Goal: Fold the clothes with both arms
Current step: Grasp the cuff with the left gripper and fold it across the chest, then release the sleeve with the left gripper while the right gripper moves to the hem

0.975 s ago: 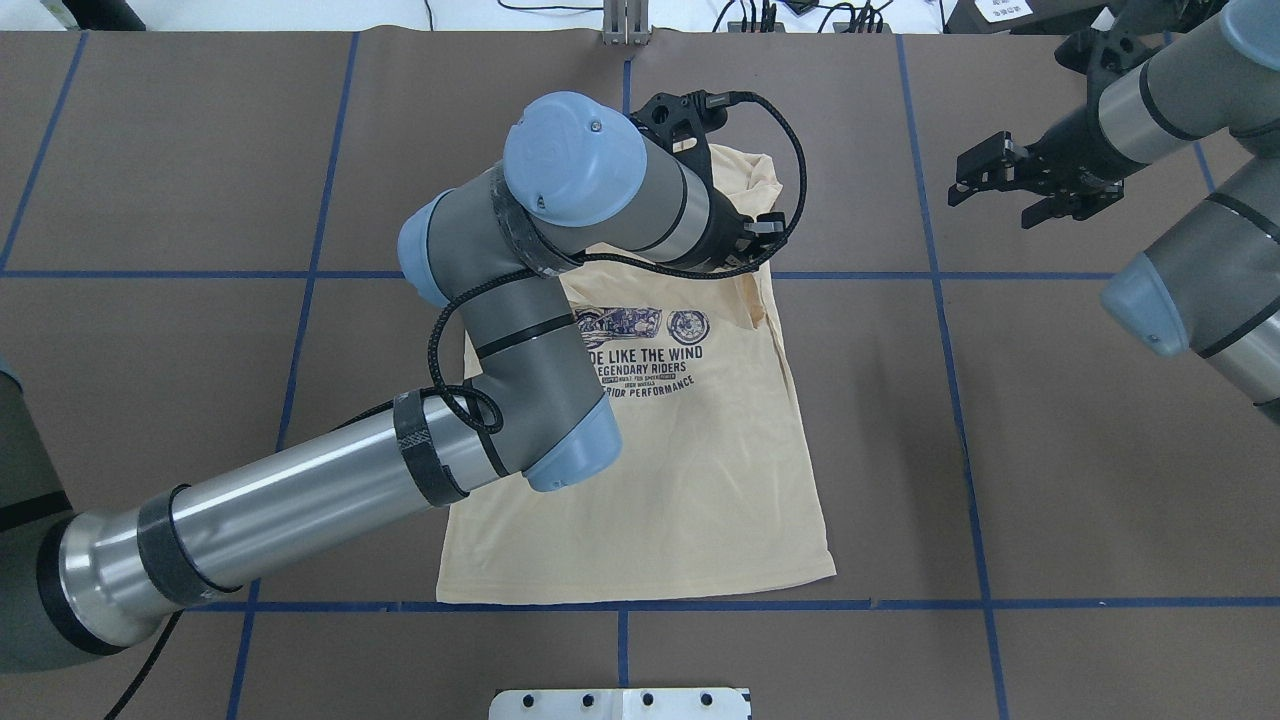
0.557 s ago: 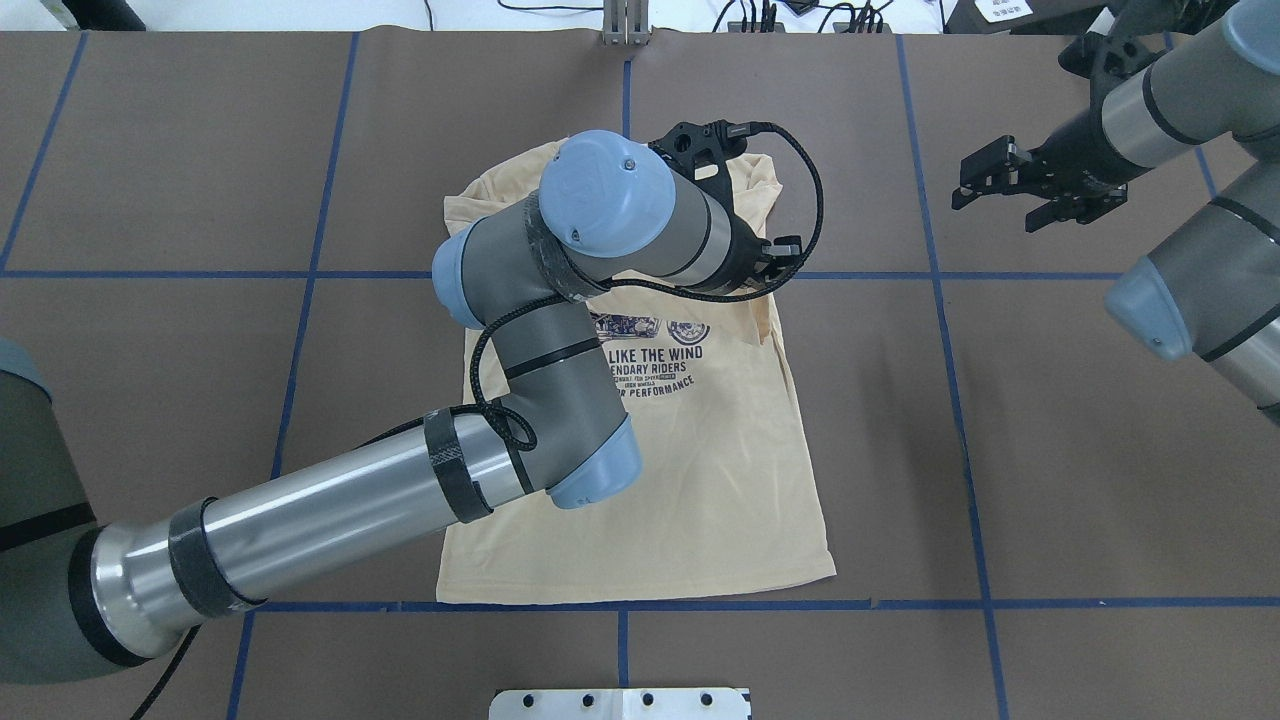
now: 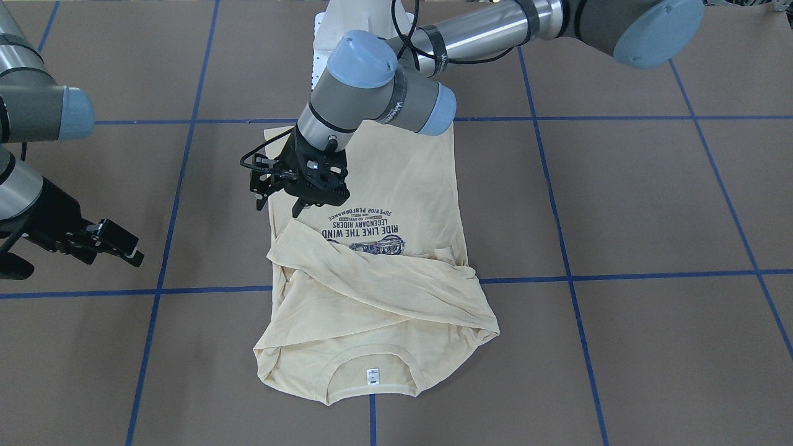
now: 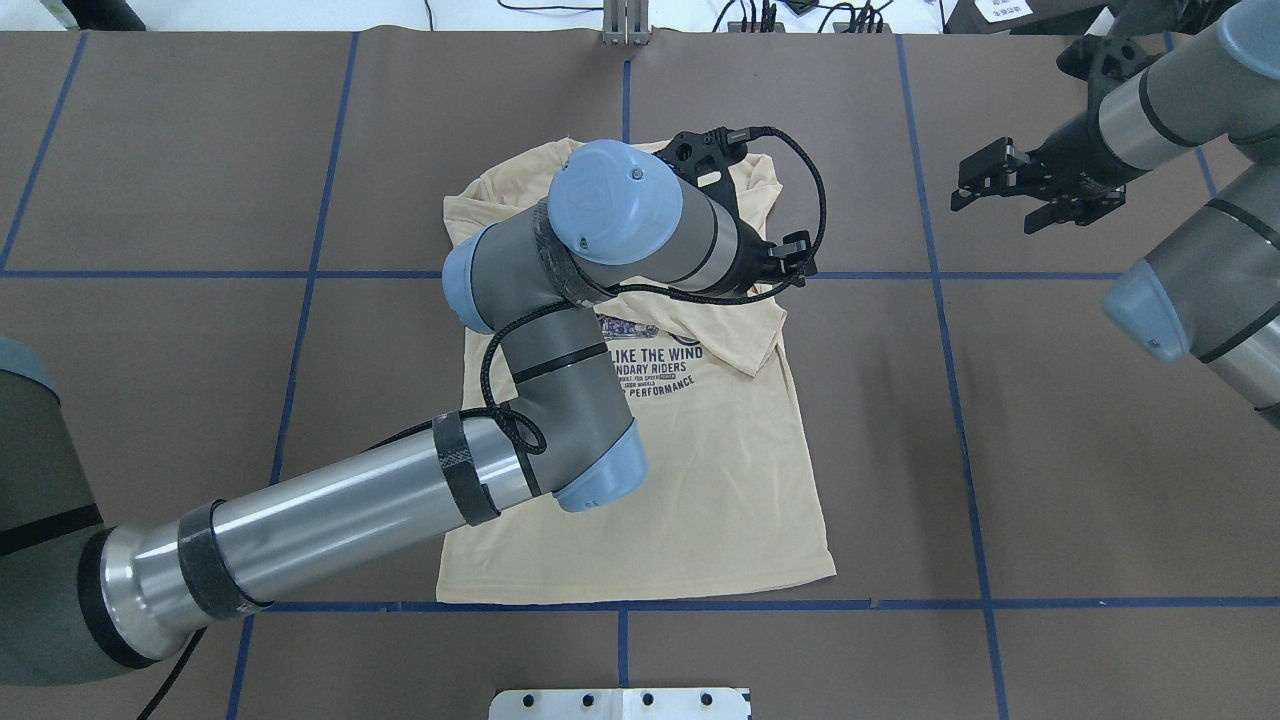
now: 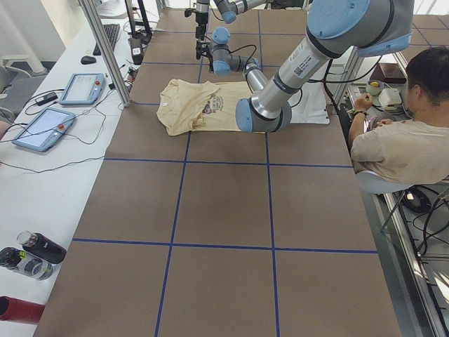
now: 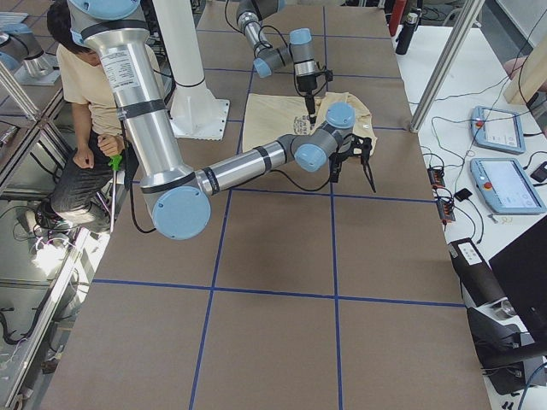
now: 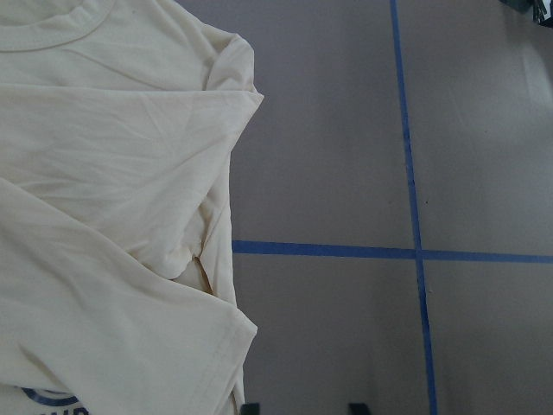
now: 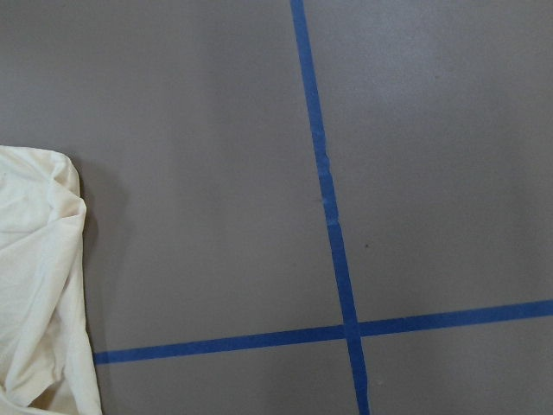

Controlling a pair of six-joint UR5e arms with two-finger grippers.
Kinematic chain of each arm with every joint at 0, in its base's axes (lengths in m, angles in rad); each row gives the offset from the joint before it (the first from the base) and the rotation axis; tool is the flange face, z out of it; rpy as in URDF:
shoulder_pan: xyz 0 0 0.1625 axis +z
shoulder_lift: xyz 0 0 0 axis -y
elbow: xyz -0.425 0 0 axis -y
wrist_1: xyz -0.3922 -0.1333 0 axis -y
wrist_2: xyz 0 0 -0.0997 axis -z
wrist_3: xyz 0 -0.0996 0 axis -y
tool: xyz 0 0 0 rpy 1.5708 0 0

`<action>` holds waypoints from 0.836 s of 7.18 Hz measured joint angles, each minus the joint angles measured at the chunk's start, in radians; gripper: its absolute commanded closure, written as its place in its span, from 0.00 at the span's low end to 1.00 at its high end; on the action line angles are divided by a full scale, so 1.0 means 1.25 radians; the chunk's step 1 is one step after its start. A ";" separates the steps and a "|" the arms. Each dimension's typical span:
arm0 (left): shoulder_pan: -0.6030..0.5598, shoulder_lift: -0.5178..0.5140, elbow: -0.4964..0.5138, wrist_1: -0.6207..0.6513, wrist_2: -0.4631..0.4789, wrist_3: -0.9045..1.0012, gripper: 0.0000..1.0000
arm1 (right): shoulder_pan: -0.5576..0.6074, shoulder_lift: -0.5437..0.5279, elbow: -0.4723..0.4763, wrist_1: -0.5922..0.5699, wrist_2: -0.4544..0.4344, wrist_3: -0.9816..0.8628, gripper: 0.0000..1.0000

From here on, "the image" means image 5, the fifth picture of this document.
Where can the black computer keyboard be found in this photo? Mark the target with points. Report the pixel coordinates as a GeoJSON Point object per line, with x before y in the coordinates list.
{"type": "Point", "coordinates": [112, 34]}

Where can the cream long-sleeve printed shirt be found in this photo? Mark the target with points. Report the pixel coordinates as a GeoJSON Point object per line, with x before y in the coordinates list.
{"type": "Point", "coordinates": [200, 107]}

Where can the white office chair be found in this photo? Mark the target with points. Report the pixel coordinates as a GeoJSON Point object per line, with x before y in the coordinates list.
{"type": "Point", "coordinates": [17, 85]}

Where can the clear bottle green accents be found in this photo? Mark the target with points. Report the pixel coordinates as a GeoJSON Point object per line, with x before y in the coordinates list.
{"type": "Point", "coordinates": [25, 263]}

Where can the black water bottle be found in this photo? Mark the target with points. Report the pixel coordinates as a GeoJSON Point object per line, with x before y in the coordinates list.
{"type": "Point", "coordinates": [41, 246]}

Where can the black monitor stand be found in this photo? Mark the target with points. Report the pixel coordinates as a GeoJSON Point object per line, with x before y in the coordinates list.
{"type": "Point", "coordinates": [139, 29]}

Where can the red water bottle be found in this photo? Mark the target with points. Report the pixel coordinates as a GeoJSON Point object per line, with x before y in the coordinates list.
{"type": "Point", "coordinates": [20, 311]}

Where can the lower blue teach pendant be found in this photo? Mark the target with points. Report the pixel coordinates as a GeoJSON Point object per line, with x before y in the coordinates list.
{"type": "Point", "coordinates": [45, 130]}

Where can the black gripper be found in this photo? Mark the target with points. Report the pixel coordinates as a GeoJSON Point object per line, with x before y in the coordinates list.
{"type": "Point", "coordinates": [200, 17]}
{"type": "Point", "coordinates": [206, 50]}

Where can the aluminium frame post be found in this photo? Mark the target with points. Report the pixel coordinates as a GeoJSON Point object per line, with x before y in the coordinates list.
{"type": "Point", "coordinates": [101, 39]}

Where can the upper blue teach pendant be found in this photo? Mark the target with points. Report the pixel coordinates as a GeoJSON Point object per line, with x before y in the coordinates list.
{"type": "Point", "coordinates": [83, 89]}

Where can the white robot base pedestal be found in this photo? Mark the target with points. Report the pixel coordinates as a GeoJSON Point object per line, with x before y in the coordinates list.
{"type": "Point", "coordinates": [309, 105]}

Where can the seated person beige shirt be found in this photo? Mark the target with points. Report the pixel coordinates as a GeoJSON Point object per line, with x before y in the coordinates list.
{"type": "Point", "coordinates": [411, 151]}

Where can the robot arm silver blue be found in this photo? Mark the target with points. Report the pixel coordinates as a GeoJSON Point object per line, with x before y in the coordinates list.
{"type": "Point", "coordinates": [228, 11]}
{"type": "Point", "coordinates": [373, 27]}

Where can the blue teach pendant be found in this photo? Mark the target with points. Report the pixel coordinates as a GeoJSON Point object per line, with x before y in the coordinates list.
{"type": "Point", "coordinates": [45, 130]}
{"type": "Point", "coordinates": [83, 89]}

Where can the black computer mouse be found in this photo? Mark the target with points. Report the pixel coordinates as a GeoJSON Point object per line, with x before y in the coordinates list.
{"type": "Point", "coordinates": [87, 60]}

